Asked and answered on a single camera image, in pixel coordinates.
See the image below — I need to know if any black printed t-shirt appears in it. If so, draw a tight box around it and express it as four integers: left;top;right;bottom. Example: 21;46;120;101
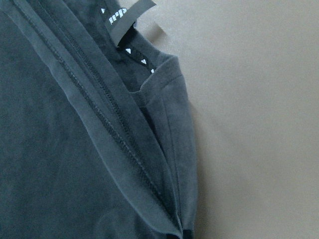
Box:
0;0;197;239

